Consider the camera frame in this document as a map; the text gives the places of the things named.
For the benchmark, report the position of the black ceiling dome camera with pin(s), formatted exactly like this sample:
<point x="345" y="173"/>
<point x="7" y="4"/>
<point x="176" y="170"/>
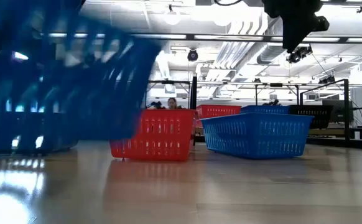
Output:
<point x="193" y="55"/>

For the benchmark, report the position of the black ceiling light rail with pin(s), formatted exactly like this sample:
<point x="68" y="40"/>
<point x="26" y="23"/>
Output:
<point x="190" y="37"/>

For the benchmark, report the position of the person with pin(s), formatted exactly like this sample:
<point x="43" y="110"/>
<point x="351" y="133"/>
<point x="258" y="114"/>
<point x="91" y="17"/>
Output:
<point x="172" y="103"/>

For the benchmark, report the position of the grey ventilation duct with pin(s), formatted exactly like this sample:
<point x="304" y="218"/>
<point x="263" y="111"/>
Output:
<point x="269" y="54"/>

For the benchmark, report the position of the blue basket with printed label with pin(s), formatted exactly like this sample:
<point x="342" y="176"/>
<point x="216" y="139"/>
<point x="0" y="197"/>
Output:
<point x="75" y="93"/>

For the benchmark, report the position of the red plastic basket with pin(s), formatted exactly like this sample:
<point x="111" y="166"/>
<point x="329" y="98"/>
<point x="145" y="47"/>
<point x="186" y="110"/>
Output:
<point x="218" y="112"/>
<point x="156" y="137"/>

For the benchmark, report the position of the round white ceiling lamp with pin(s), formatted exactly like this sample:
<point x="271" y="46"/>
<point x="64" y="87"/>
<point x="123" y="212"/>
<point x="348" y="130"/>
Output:
<point x="221" y="18"/>
<point x="172" y="17"/>

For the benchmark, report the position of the blue plastic basket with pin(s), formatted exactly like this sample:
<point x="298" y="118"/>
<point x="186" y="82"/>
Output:
<point x="255" y="137"/>
<point x="265" y="109"/>

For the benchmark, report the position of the black track spotlight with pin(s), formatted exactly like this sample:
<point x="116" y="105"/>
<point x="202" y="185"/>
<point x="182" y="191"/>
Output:
<point x="327" y="80"/>
<point x="299" y="54"/>

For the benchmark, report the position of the black monitor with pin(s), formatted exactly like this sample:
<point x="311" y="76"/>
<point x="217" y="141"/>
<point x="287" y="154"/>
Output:
<point x="336" y="110"/>

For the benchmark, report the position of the black aluminium rig frame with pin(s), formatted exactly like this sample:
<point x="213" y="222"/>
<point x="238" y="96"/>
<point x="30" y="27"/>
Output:
<point x="168" y="82"/>

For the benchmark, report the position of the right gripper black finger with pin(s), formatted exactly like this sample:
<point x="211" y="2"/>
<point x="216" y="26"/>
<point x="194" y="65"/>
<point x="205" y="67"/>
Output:
<point x="293" y="39"/>

